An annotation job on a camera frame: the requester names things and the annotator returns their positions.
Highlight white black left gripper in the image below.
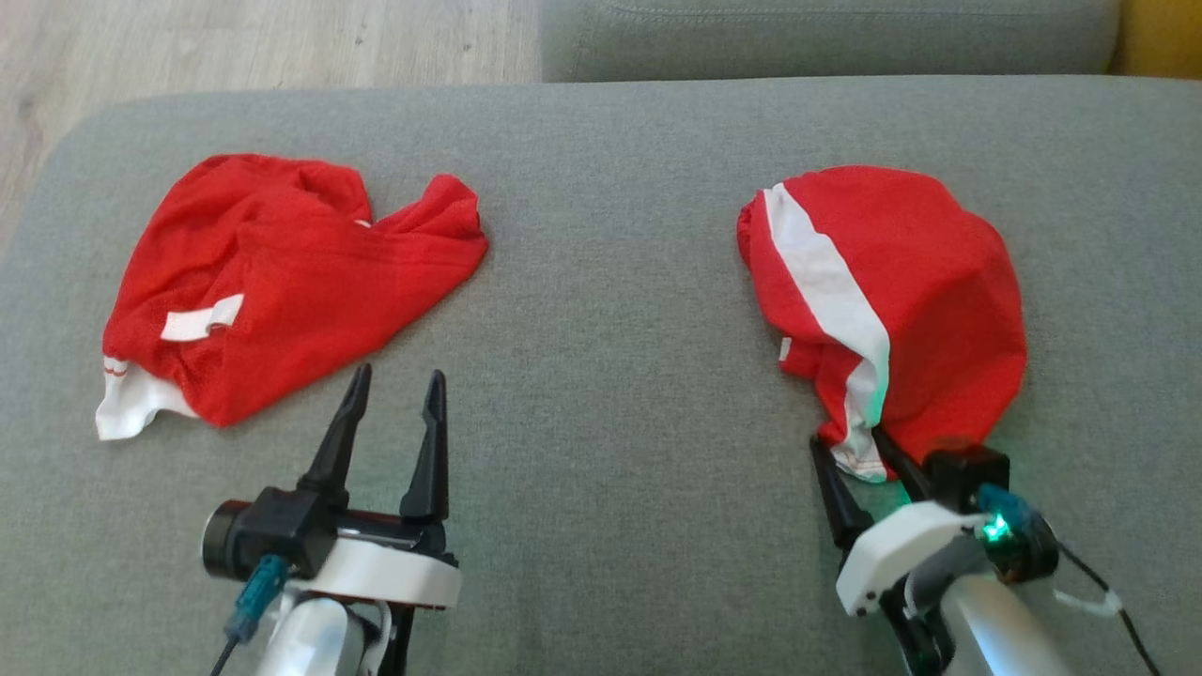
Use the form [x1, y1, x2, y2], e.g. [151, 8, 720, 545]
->
[202, 363, 463, 611]

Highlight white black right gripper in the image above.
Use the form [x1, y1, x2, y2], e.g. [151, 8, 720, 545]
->
[809, 427, 1060, 618]

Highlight red white basketball jersey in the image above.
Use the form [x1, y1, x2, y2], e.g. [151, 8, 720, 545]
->
[95, 153, 489, 442]

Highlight red shorts with white stripe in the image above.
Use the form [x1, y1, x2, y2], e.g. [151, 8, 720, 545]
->
[736, 165, 1028, 484]

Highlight grey sofa seat cushion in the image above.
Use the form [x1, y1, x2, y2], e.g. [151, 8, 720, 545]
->
[0, 75, 1202, 676]

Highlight grey sofa back cushion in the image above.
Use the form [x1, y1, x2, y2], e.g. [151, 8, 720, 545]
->
[540, 0, 1123, 84]

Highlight yellow cushion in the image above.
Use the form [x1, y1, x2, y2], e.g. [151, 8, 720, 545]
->
[1111, 0, 1202, 81]

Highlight black right cable, teal plug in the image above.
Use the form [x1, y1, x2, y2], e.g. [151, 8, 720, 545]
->
[977, 484, 1165, 676]

